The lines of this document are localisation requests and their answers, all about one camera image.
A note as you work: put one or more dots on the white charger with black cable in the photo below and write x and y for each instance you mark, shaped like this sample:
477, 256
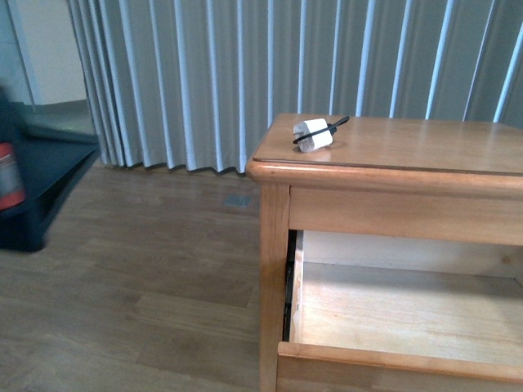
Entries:
311, 135

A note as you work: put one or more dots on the wooden drawer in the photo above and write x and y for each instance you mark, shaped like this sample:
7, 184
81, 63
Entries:
374, 313

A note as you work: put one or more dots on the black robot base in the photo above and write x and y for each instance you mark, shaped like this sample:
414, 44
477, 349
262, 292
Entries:
39, 168

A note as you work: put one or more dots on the metal floor socket cover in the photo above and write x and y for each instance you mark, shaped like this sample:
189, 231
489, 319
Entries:
236, 200

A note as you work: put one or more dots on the grey pleated curtain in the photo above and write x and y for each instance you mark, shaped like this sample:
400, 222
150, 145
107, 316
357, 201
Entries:
197, 83

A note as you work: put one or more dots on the wooden nightstand cabinet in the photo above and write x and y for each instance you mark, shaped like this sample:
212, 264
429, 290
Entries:
402, 178

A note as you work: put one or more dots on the black drawer slide rail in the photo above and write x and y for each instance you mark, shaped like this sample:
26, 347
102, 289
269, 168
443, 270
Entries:
289, 277

